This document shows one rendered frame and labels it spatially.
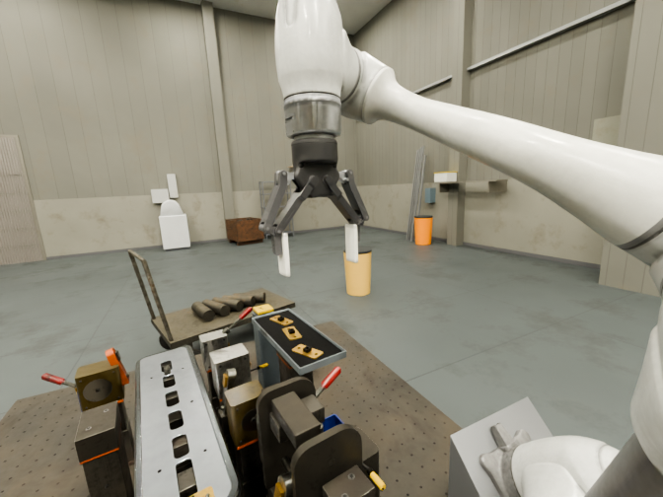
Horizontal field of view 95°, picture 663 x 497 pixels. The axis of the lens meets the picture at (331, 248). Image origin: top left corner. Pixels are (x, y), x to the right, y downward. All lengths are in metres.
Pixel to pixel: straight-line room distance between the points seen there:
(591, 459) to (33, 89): 11.52
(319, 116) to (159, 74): 10.76
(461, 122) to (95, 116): 10.78
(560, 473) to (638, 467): 0.43
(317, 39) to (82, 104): 10.73
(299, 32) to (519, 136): 0.32
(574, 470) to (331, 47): 0.87
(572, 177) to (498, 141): 0.09
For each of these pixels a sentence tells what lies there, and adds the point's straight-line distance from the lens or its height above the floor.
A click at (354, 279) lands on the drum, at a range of 4.48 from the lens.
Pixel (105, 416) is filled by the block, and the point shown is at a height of 1.03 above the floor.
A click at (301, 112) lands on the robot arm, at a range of 0.49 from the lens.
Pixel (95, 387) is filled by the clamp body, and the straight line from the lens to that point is 1.27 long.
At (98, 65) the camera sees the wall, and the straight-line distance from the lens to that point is 11.32.
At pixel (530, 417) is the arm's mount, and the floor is 0.91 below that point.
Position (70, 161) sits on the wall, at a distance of 11.01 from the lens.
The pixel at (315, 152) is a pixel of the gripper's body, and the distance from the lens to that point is 0.48.
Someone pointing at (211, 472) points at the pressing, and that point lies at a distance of 0.85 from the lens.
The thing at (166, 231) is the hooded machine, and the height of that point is 0.58.
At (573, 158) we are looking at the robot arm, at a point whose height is 1.61.
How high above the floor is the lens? 1.59
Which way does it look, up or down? 11 degrees down
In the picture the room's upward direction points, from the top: 3 degrees counter-clockwise
